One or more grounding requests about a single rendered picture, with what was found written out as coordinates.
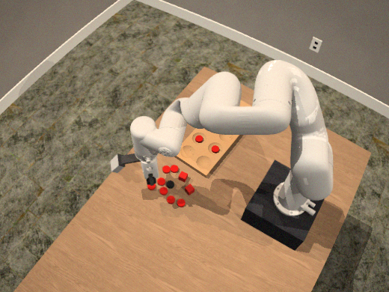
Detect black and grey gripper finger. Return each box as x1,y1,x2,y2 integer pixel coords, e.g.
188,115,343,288
147,174,156,186

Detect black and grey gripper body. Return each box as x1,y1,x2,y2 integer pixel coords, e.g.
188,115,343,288
139,153,159,179

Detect red cube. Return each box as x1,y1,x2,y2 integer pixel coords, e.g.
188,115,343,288
179,171,188,182
185,184,195,195

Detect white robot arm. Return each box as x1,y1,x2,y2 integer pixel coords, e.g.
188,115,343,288
111,60,334,216

